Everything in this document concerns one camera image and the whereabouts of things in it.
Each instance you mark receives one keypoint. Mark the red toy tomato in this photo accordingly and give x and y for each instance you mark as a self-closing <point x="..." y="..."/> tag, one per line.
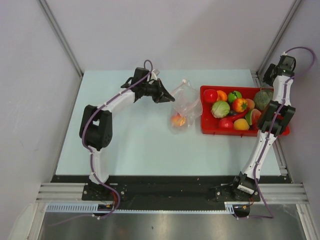
<point x="225" y="123"/>

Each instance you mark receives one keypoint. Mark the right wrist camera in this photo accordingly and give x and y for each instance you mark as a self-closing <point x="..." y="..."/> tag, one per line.
<point x="285" y="59"/>

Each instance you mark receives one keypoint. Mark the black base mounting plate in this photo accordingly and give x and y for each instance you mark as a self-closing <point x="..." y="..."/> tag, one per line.
<point x="174" y="193"/>

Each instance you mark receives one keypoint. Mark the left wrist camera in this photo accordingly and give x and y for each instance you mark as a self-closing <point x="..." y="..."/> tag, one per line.
<point x="154" y="74"/>

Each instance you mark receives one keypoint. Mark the aluminium frame rail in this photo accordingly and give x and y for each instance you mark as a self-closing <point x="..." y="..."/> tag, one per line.
<point x="60" y="193"/>

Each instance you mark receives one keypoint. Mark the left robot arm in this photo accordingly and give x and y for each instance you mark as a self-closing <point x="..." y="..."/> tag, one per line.
<point x="96" y="129"/>

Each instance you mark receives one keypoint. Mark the red plastic tray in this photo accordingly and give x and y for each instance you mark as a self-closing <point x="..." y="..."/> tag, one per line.
<point x="209" y="124"/>

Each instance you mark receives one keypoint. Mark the red toy chili pepper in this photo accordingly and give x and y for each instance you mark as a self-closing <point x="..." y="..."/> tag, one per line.
<point x="237" y="116"/>

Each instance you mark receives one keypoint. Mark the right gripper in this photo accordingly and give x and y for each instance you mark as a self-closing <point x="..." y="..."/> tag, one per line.
<point x="266" y="78"/>

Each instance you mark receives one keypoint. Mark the red toy apple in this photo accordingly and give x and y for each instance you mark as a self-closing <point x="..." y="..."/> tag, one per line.
<point x="210" y="96"/>

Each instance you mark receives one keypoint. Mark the green toy melon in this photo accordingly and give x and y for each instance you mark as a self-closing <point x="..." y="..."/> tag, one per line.
<point x="262" y="98"/>

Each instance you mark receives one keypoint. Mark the green toy cabbage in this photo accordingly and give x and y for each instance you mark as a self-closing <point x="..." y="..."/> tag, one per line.
<point x="220" y="109"/>

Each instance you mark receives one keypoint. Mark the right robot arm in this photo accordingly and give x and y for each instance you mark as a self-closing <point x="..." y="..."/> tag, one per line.
<point x="272" y="123"/>

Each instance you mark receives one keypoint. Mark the orange toy tangerine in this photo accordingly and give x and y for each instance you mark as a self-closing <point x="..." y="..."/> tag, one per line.
<point x="222" y="96"/>

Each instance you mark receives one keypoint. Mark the red-yellow toy mango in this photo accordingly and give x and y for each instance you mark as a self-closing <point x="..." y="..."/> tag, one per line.
<point x="239" y="105"/>

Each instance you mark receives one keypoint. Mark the clear pink-dotted zip bag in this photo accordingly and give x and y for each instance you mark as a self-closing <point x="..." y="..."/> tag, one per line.
<point x="187" y="103"/>

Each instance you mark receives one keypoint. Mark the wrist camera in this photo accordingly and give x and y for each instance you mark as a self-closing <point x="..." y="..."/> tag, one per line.
<point x="285" y="59"/>
<point x="154" y="74"/>

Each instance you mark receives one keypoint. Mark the orange-red toy peach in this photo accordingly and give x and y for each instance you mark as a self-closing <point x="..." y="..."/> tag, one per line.
<point x="177" y="121"/>

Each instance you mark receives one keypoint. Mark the yellow-orange toy apricot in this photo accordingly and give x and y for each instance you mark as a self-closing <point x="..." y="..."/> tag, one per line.
<point x="241" y="125"/>

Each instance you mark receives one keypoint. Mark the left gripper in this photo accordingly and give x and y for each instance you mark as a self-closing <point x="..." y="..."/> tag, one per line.
<point x="162" y="95"/>

